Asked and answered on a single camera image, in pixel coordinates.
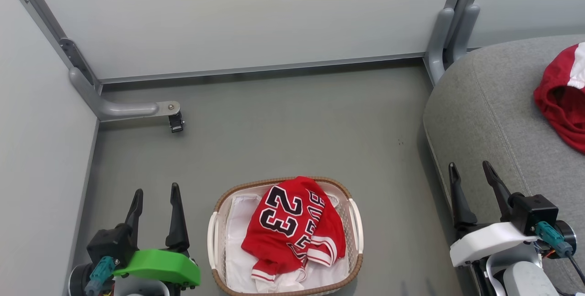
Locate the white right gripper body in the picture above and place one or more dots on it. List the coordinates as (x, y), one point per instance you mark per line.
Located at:
(489, 241)

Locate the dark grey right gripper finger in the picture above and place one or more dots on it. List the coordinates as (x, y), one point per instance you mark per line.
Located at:
(498, 191)
(462, 209)

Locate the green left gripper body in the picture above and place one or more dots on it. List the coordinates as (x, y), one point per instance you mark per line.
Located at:
(160, 266)

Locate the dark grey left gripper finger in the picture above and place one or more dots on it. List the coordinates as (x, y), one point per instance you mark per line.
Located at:
(133, 216)
(177, 227)

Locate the red garment with white panel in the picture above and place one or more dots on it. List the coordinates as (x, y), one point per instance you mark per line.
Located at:
(560, 104)

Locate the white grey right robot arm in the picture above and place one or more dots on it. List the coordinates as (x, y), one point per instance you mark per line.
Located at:
(521, 282)

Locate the grey fabric sofa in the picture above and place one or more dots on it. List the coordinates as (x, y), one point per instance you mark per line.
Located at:
(493, 104)

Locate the white perforated laundry basket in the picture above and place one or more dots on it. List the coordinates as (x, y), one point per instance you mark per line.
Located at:
(220, 232)

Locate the small black caster wheel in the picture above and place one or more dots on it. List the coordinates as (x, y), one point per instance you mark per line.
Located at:
(176, 122)

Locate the red number 23 jersey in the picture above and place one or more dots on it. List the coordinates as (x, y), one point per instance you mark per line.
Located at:
(283, 223)

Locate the grey curved partition foot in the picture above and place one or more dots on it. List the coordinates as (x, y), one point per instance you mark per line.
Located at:
(464, 31)
(438, 40)
(123, 110)

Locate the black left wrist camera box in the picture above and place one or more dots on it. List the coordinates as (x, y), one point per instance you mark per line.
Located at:
(107, 243)

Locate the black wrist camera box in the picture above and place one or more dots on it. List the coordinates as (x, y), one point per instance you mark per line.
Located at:
(534, 209)
(107, 243)

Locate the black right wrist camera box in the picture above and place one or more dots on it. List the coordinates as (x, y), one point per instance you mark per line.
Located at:
(534, 209)

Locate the grey partition base rail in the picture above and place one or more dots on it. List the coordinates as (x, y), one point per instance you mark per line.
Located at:
(91, 159)
(274, 67)

